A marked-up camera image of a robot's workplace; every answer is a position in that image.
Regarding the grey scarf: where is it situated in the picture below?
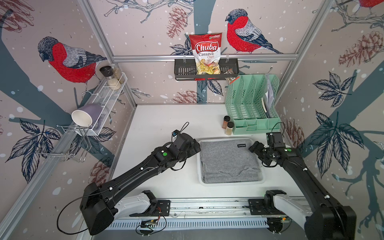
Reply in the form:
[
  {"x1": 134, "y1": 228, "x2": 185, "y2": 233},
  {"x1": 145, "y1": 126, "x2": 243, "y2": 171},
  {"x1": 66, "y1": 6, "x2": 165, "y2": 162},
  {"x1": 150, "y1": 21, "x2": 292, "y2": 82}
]
[{"x1": 199, "y1": 138, "x2": 264, "y2": 184}]

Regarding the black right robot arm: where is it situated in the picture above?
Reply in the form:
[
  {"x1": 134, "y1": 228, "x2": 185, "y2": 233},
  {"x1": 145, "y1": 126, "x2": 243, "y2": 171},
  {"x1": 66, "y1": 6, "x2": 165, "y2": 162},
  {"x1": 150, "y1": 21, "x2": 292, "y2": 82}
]
[{"x1": 249, "y1": 142, "x2": 357, "y2": 240}]

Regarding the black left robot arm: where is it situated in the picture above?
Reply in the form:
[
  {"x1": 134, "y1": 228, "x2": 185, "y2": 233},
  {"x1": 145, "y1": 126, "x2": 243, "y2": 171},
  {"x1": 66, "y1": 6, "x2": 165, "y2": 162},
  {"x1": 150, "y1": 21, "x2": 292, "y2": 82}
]
[{"x1": 80, "y1": 133, "x2": 201, "y2": 236}]

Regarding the white plastic basket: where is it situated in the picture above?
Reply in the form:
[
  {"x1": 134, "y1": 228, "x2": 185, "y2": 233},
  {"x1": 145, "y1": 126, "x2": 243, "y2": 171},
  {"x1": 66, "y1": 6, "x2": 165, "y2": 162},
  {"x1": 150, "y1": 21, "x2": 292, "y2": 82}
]
[{"x1": 196, "y1": 137, "x2": 266, "y2": 187}]

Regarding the beige spice jar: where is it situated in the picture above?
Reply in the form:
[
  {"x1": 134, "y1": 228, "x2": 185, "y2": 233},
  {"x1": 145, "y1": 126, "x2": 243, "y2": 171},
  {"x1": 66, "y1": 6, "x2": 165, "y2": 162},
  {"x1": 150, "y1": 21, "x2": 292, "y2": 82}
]
[{"x1": 225, "y1": 122, "x2": 235, "y2": 136}]

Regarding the orange spice jar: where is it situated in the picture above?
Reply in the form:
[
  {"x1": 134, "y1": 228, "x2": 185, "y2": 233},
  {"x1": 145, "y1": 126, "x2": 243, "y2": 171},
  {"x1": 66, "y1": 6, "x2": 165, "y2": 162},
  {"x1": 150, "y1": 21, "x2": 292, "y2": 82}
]
[{"x1": 222, "y1": 116, "x2": 231, "y2": 129}]

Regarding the mint green file organizer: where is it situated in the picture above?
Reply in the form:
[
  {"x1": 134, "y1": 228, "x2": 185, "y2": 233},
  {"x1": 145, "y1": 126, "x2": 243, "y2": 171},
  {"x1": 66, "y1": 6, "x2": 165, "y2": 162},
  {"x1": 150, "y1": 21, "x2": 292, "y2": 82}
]
[{"x1": 225, "y1": 74, "x2": 282, "y2": 135}]

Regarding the red cassava chips bag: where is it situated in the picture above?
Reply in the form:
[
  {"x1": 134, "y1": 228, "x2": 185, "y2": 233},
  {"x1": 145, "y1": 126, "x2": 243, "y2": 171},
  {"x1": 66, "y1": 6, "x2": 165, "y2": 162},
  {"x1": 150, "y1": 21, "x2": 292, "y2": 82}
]
[{"x1": 189, "y1": 33, "x2": 222, "y2": 75}]

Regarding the purple paper cup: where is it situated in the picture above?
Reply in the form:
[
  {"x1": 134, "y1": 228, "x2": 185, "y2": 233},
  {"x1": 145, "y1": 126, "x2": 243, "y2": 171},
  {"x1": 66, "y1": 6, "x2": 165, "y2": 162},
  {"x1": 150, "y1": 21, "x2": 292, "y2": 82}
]
[{"x1": 71, "y1": 104, "x2": 103, "y2": 127}]

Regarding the black lid jar on shelf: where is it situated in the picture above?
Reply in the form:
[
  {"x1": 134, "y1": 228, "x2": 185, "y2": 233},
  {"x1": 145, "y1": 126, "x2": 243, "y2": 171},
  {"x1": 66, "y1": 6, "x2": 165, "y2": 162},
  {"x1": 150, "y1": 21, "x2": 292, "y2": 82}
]
[{"x1": 100, "y1": 66, "x2": 114, "y2": 78}]

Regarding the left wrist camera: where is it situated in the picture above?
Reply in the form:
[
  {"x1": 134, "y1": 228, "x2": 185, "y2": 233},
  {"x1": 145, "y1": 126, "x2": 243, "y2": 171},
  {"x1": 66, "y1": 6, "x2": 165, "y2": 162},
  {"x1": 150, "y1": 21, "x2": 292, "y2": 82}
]
[{"x1": 172, "y1": 130, "x2": 193, "y2": 150}]

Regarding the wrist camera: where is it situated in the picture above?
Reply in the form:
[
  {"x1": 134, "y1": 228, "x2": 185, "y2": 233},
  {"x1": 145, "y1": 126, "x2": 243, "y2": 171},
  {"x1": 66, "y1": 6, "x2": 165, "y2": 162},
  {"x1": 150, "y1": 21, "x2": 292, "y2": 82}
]
[
  {"x1": 172, "y1": 130, "x2": 193, "y2": 150},
  {"x1": 266, "y1": 132, "x2": 286, "y2": 149}
]

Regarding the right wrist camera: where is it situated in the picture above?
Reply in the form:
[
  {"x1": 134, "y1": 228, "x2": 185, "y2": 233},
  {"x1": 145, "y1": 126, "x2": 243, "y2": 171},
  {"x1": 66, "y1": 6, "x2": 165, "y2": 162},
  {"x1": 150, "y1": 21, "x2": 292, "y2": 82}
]
[{"x1": 266, "y1": 132, "x2": 286, "y2": 149}]

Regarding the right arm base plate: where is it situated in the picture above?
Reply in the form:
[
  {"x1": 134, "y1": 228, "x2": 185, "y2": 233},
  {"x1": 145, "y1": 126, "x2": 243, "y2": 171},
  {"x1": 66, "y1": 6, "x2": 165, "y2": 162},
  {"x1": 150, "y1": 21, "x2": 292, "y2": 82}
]
[{"x1": 246, "y1": 190, "x2": 287, "y2": 216}]

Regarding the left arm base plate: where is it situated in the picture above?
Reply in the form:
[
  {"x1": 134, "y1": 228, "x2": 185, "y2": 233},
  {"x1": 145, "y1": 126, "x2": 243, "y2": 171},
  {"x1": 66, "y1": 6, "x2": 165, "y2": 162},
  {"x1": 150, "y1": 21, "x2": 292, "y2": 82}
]
[{"x1": 130, "y1": 190, "x2": 171, "y2": 217}]

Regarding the black wall basket shelf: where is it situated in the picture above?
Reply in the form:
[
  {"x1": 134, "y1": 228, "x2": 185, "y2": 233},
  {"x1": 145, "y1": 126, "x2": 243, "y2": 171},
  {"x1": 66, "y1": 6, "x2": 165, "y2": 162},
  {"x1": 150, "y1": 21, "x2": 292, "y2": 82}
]
[{"x1": 174, "y1": 59, "x2": 239, "y2": 81}]

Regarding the white wire wall shelf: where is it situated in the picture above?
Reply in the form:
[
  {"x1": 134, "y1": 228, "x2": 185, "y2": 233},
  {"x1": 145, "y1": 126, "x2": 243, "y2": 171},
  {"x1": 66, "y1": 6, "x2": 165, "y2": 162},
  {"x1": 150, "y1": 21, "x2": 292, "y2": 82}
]
[{"x1": 74, "y1": 73, "x2": 128, "y2": 136}]

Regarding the aluminium frame rail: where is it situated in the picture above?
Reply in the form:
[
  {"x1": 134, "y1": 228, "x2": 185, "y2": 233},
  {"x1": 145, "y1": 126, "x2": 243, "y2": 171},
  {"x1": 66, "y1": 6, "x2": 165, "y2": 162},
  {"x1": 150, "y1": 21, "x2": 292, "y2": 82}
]
[{"x1": 112, "y1": 53, "x2": 299, "y2": 63}]

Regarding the chrome wire cup holder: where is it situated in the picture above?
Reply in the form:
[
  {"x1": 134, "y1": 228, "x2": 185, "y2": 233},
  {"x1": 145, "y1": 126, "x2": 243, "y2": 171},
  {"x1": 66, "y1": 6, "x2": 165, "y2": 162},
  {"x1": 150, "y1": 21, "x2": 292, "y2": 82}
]
[{"x1": 34, "y1": 125, "x2": 92, "y2": 163}]

